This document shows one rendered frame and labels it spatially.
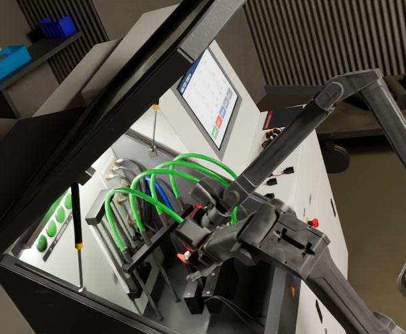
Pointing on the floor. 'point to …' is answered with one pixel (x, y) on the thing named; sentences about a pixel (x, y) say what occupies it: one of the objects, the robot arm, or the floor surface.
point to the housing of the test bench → (7, 189)
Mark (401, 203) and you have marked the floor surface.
